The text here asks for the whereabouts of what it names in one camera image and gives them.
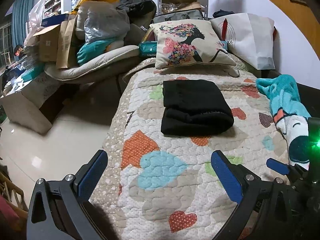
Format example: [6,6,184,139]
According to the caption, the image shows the black pants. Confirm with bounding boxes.
[161,80,234,137]

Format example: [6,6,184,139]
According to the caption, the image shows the teal cartoon blanket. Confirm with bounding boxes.
[256,74,311,170]

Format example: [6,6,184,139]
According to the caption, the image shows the heart pattern quilt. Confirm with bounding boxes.
[90,58,288,239]

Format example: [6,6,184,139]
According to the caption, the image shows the white paper bag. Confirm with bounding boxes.
[210,13,275,70]

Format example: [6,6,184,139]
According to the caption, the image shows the beige folded mattress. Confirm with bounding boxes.
[44,45,141,84]

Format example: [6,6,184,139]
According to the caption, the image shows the teal cloth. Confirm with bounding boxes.
[76,38,116,66]

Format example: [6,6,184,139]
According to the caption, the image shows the window with grille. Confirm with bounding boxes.
[0,22,14,67]

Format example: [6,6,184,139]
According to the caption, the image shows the floral lady cushion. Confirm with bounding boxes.
[150,20,235,69]

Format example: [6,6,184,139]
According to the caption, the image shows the cardboard box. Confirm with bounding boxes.
[33,17,79,69]

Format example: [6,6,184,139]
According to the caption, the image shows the teal tissue pack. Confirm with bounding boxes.
[139,41,157,58]

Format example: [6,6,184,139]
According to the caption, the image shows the clear plastic bag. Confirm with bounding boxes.
[75,1,130,44]

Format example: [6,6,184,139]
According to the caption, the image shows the white plastic bag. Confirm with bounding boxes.
[23,0,46,47]

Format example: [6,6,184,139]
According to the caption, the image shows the blue curtain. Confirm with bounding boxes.
[11,0,35,48]

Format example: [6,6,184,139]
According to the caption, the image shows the black bag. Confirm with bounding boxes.
[117,0,157,29]

